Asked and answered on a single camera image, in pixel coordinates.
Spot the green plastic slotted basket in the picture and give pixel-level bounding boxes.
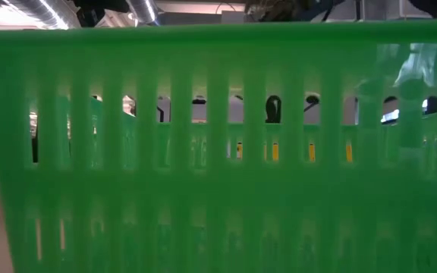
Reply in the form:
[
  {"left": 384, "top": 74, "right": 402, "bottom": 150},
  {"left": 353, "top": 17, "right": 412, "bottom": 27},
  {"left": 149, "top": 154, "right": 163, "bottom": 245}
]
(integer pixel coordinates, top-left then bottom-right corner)
[{"left": 0, "top": 18, "right": 437, "bottom": 273}]

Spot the large silver ventilation duct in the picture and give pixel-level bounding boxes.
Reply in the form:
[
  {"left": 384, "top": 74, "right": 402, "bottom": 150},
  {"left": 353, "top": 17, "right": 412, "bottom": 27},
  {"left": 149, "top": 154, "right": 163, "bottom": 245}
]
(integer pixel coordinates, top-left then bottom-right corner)
[{"left": 0, "top": 0, "right": 71, "bottom": 30}]

